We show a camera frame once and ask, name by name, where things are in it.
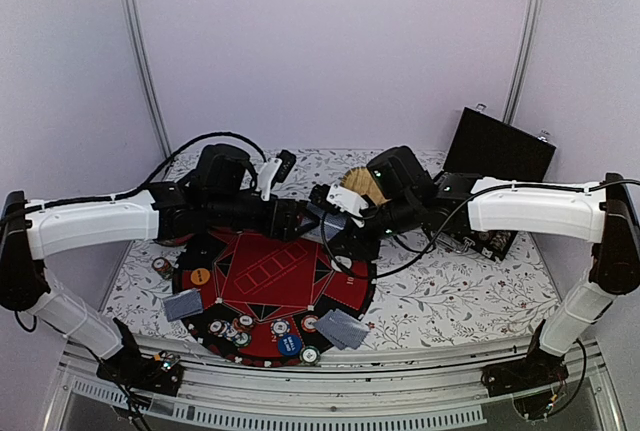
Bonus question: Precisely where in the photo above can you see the red floral round dish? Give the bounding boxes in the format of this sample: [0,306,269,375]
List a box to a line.
[154,235,192,247]

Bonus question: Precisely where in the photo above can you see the woven bamboo tray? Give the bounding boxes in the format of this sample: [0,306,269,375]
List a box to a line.
[340,167,387,206]

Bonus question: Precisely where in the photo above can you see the green poker chip stack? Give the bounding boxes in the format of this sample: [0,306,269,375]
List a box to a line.
[299,346,320,365]

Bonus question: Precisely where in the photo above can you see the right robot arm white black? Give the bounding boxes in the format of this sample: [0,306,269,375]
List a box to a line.
[326,146,639,397]

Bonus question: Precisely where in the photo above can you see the aluminium frame post right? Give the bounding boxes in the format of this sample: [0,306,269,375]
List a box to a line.
[502,0,543,125]

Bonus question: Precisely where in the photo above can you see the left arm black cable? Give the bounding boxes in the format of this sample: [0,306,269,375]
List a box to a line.
[0,131,269,232]

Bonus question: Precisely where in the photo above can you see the aluminium frame post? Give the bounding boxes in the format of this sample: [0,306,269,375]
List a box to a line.
[502,0,543,125]
[121,0,172,158]

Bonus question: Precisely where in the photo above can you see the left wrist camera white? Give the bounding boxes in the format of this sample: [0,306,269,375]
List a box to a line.
[256,150,297,201]

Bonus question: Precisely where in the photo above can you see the aluminium frame post left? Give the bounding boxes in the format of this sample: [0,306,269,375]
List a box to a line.
[121,0,172,158]

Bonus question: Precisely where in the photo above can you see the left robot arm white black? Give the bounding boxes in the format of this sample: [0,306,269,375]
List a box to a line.
[1,144,306,396]

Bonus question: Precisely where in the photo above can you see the dealt blue card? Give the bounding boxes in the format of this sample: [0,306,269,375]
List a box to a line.
[314,316,353,350]
[162,289,204,322]

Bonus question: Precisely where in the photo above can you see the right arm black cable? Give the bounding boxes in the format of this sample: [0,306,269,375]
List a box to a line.
[319,178,640,280]

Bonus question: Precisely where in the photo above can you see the white dealer button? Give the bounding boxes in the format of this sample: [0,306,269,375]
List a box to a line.
[331,256,352,272]

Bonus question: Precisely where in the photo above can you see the orange big blind button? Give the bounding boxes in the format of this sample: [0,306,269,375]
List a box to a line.
[190,268,211,286]

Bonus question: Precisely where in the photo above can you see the multicolour chip stack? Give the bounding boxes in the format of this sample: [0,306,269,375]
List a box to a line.
[151,257,173,280]

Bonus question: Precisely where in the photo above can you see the blue small blind button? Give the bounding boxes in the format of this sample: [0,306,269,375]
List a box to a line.
[277,334,302,356]

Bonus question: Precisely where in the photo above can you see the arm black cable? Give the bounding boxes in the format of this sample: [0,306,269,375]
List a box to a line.
[319,178,640,280]
[0,131,269,232]

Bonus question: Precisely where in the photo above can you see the blue white poker chip stack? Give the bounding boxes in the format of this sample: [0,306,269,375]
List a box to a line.
[222,325,251,348]

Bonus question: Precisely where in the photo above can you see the red white poker chip stack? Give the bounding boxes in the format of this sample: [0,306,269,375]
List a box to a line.
[301,315,319,333]

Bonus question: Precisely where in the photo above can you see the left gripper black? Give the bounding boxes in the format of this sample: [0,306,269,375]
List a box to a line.
[207,193,322,242]

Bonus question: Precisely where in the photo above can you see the round red black poker mat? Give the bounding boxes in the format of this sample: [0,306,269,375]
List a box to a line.
[172,231,376,367]

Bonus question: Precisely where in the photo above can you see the black poker set case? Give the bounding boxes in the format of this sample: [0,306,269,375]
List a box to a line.
[442,106,558,264]

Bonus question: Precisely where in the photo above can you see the aluminium front rail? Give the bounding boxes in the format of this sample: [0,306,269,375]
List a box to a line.
[54,335,616,427]

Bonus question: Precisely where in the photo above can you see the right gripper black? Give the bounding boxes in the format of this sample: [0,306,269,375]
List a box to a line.
[322,194,421,261]

